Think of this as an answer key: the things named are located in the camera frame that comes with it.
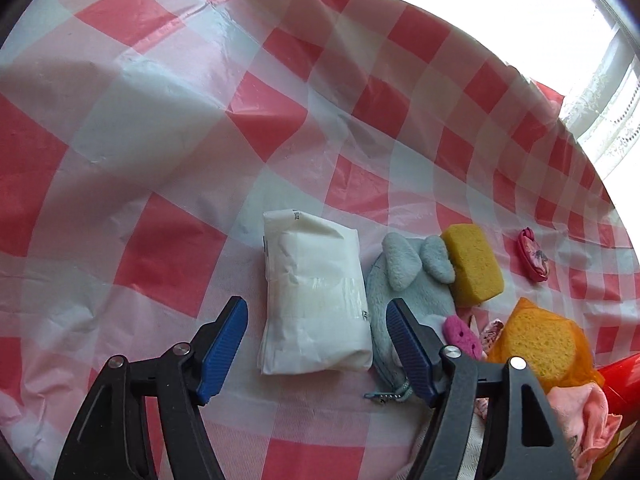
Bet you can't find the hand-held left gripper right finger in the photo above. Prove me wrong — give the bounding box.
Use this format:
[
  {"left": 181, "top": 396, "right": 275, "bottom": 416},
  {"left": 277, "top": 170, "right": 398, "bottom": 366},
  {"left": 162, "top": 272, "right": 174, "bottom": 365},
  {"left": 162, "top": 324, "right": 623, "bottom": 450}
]
[{"left": 386, "top": 298, "right": 576, "bottom": 480}]

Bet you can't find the yellow sponge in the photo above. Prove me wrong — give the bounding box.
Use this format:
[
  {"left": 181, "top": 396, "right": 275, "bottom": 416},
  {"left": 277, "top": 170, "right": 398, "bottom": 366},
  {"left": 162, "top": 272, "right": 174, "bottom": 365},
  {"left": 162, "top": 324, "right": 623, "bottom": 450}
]
[
  {"left": 510, "top": 312, "right": 578, "bottom": 391},
  {"left": 440, "top": 224, "right": 505, "bottom": 306}
]

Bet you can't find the red white checkered tablecloth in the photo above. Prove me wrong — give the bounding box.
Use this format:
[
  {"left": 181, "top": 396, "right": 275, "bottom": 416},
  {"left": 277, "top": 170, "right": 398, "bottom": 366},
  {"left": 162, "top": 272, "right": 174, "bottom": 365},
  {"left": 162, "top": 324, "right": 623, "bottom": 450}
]
[{"left": 0, "top": 0, "right": 640, "bottom": 480}]

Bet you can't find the pink felt button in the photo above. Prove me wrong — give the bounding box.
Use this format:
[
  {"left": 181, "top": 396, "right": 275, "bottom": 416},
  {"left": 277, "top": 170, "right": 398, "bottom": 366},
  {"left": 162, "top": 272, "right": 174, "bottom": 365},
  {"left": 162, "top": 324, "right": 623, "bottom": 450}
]
[{"left": 442, "top": 315, "right": 483, "bottom": 361}]

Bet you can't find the light blue plush toy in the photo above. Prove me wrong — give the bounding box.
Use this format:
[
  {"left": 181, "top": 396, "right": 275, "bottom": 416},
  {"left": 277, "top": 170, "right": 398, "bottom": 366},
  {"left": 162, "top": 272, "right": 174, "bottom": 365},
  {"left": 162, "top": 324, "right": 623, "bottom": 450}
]
[{"left": 364, "top": 232, "right": 458, "bottom": 403}]

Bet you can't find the white lace curtain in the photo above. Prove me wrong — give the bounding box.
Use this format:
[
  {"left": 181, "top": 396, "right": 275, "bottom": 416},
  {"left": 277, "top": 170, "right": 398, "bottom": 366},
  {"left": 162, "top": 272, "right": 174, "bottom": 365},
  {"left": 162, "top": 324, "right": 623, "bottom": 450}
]
[{"left": 560, "top": 35, "right": 640, "bottom": 181}]

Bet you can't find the white cloth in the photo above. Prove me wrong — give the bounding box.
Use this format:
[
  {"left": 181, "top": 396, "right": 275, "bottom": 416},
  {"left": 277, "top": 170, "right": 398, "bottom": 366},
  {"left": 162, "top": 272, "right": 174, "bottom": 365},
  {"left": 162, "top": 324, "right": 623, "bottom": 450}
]
[{"left": 410, "top": 400, "right": 501, "bottom": 480}]

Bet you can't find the pink cloth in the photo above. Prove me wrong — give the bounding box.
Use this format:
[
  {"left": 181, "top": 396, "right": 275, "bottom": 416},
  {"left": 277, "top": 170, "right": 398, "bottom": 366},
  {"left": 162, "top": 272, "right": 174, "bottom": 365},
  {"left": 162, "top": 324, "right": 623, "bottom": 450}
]
[{"left": 547, "top": 382, "right": 623, "bottom": 480}]

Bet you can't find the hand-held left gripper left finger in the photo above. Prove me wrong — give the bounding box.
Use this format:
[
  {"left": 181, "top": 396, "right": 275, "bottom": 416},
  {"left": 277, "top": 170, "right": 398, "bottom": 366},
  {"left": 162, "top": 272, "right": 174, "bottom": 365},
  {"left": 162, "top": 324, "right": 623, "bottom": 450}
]
[{"left": 52, "top": 296, "right": 249, "bottom": 480}]

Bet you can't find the red plastic container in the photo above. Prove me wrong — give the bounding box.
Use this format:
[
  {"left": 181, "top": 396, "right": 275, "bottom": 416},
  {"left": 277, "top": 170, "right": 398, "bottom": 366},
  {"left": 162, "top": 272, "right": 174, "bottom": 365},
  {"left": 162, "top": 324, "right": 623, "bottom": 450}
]
[{"left": 595, "top": 355, "right": 640, "bottom": 461}]

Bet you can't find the floral fabric ribbon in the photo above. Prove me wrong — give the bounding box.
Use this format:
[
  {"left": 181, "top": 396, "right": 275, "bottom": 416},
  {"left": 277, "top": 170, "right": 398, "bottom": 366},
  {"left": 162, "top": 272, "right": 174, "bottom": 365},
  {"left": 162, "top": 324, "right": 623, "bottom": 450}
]
[{"left": 467, "top": 312, "right": 506, "bottom": 361}]

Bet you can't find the orange mesh bag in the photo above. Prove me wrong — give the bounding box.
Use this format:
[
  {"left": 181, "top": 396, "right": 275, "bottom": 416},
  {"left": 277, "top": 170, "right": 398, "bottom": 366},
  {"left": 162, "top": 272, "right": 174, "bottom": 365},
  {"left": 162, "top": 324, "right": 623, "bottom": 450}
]
[{"left": 487, "top": 297, "right": 598, "bottom": 393}]

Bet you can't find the white tissue pack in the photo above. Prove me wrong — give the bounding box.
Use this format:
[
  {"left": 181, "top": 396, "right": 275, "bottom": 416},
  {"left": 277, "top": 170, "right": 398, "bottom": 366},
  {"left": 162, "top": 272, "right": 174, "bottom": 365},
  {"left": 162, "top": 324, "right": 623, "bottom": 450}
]
[{"left": 257, "top": 208, "right": 373, "bottom": 376}]

